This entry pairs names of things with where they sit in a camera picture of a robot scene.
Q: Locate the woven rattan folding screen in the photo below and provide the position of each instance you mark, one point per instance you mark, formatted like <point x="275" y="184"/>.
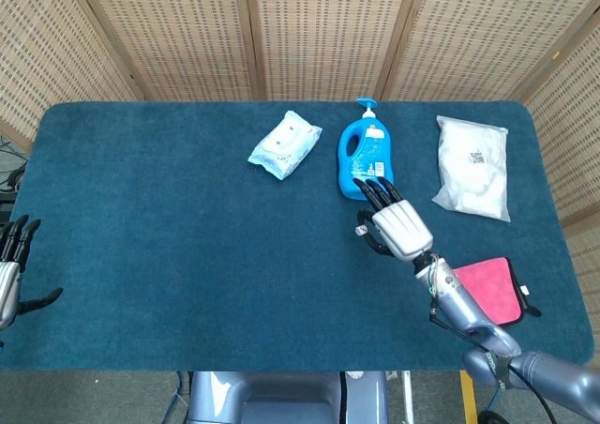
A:
<point x="300" y="34"/>

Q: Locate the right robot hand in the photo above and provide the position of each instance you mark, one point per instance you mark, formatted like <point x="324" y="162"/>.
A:
<point x="398" y="227"/>

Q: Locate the grey-blue robot torso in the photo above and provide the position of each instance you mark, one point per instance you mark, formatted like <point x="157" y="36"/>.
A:
<point x="286" y="398"/>

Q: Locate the teal carpet table cover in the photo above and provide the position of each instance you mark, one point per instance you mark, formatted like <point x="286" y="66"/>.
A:
<point x="234" y="236"/>

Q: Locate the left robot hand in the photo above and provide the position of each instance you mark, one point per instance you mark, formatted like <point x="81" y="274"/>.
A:
<point x="11" y="264"/>

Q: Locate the white wet wipes pack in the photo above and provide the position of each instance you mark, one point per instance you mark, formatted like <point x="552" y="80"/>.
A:
<point x="284" y="146"/>

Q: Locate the blue detergent pump bottle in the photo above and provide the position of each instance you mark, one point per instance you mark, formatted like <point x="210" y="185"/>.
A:
<point x="365" y="161"/>

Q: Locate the white plastic bag of cotton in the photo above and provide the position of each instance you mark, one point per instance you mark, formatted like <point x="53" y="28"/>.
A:
<point x="473" y="166"/>

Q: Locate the pink microfiber cloth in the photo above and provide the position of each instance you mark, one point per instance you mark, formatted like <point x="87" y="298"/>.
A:
<point x="490" y="290"/>

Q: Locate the small white die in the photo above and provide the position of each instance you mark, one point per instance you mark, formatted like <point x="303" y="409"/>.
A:
<point x="360" y="230"/>

